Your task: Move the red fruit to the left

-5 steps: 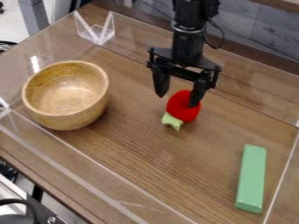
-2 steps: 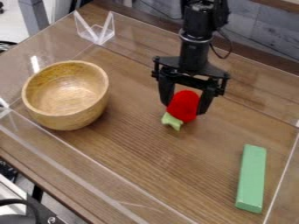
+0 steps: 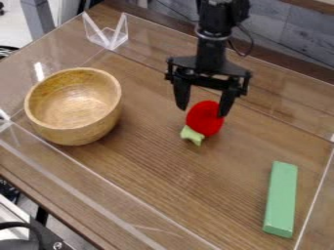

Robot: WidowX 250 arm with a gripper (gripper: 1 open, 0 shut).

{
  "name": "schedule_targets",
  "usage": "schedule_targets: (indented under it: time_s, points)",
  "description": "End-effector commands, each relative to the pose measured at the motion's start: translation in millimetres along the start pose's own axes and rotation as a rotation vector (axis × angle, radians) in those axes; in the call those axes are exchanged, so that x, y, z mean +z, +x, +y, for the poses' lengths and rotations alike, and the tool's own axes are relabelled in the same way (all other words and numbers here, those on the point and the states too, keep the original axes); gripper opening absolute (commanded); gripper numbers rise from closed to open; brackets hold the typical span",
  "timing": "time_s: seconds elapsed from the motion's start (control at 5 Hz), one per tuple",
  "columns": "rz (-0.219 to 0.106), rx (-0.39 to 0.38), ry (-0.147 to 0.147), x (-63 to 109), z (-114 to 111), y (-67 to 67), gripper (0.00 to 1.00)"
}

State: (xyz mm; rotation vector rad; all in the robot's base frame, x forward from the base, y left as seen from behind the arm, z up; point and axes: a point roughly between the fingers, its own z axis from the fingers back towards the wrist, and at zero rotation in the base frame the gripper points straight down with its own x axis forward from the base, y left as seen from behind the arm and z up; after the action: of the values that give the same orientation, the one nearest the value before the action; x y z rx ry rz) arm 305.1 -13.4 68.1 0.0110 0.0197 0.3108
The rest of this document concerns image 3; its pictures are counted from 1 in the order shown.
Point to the clear acrylic tray enclosure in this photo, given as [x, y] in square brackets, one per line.
[141, 190]

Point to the green rectangular block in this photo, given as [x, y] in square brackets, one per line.
[280, 202]

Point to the wooden bowl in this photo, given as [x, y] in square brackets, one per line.
[73, 107]

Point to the red plush fruit green stem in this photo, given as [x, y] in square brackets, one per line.
[203, 123]

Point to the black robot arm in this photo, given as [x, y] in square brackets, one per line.
[219, 17]

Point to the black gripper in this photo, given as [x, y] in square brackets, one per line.
[228, 78]

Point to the black device bottom left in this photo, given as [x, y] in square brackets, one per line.
[29, 236]

